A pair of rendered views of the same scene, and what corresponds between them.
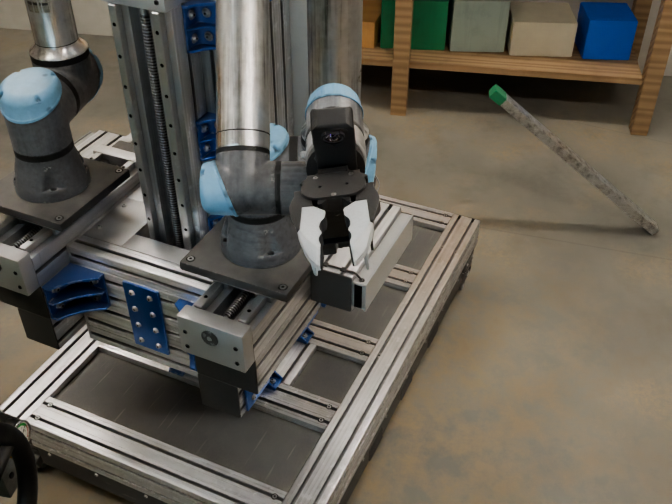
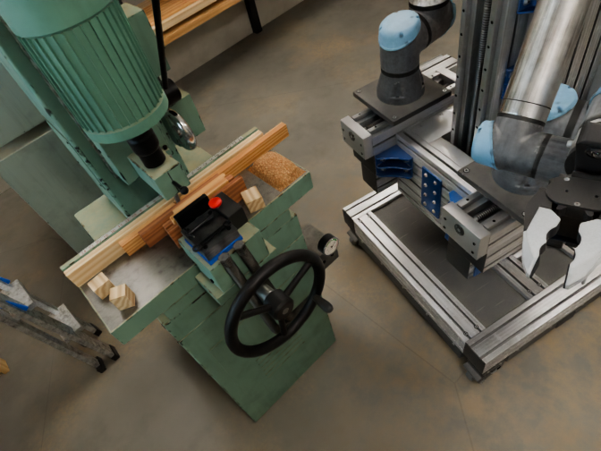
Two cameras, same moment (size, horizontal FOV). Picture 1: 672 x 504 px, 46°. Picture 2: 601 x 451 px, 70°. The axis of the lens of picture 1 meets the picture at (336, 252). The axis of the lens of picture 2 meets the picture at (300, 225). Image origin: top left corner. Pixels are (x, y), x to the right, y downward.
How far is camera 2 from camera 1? 0.31 m
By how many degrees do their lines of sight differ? 37
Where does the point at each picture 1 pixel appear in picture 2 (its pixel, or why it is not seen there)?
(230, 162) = (504, 127)
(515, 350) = not seen: outside the picture
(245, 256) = (505, 182)
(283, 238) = not seen: hidden behind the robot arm
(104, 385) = (402, 215)
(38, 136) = (395, 60)
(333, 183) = (582, 191)
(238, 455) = (463, 289)
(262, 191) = (523, 158)
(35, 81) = (404, 21)
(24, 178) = (382, 86)
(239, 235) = not seen: hidden behind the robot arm
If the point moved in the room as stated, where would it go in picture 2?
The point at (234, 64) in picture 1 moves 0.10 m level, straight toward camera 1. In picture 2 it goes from (539, 41) to (526, 79)
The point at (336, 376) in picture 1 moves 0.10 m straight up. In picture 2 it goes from (554, 264) to (562, 248)
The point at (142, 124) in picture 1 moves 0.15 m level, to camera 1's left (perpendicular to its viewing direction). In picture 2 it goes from (466, 63) to (414, 55)
